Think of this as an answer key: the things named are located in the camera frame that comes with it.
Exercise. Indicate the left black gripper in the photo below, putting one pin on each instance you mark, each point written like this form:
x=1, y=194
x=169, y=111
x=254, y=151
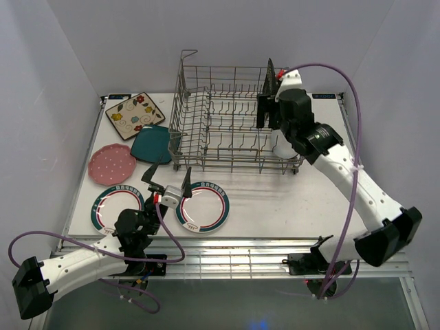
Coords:
x=150, y=174

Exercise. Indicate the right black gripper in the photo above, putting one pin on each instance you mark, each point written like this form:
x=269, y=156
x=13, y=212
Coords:
x=266, y=104

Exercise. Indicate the black floral square plate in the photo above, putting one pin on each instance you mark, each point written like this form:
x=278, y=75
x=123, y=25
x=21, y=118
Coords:
x=270, y=85

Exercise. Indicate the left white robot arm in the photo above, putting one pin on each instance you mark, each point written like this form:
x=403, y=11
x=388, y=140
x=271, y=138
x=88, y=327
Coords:
x=38, y=284

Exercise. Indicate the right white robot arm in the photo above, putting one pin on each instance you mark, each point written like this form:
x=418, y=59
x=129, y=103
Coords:
x=389, y=227

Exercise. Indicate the teal square plate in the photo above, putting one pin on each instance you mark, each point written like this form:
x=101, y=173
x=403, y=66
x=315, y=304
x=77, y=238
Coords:
x=151, y=145

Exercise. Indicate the right black table label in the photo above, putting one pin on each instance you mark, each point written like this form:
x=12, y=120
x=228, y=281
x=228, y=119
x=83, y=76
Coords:
x=324, y=96

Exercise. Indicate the black table label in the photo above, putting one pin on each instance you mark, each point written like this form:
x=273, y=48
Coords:
x=324, y=96
x=120, y=96

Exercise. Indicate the round plate teal red rim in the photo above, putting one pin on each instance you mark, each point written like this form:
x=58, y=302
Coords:
x=207, y=209

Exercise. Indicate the pink dotted scalloped plate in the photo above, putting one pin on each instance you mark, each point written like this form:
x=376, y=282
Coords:
x=111, y=165

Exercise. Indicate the left round plate teal rim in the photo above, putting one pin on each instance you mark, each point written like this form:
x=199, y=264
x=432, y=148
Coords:
x=110, y=203

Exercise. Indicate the cream floral square plate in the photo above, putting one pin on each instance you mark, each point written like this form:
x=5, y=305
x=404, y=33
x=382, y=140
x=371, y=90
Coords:
x=129, y=116

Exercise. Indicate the left black table label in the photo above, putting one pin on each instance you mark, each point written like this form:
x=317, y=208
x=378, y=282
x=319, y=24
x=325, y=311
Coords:
x=120, y=96

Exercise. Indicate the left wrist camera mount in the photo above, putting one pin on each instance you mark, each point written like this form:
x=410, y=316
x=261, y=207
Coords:
x=170, y=197

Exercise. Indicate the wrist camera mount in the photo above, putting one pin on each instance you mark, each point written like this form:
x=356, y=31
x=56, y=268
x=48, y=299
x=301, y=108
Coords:
x=288, y=80
x=170, y=197

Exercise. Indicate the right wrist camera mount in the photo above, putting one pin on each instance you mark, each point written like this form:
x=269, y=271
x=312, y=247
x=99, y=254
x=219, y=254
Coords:
x=288, y=80

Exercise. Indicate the grey wire dish rack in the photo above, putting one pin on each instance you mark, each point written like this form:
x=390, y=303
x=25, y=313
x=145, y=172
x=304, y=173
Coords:
x=213, y=122

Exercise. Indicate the aluminium rail frame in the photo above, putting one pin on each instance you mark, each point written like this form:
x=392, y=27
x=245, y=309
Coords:
x=271, y=215

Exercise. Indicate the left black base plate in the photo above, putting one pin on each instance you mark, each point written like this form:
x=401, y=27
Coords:
x=154, y=264

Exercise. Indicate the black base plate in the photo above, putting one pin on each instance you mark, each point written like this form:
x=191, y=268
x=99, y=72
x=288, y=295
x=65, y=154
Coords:
x=154, y=264
x=305, y=264

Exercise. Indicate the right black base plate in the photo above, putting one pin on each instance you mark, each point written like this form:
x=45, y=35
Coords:
x=305, y=264

